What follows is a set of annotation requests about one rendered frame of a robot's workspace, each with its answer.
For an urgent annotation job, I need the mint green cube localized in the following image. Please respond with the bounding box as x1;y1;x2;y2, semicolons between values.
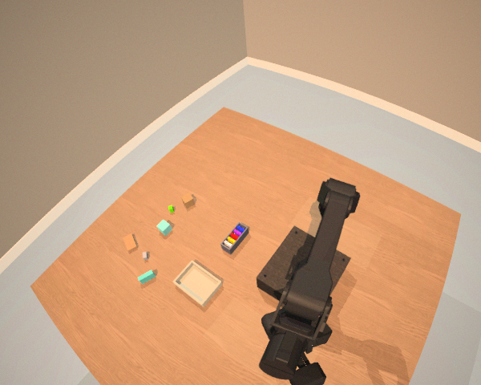
157;220;172;236

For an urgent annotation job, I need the mint green rectangular block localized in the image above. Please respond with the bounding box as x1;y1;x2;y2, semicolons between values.
138;270;155;284

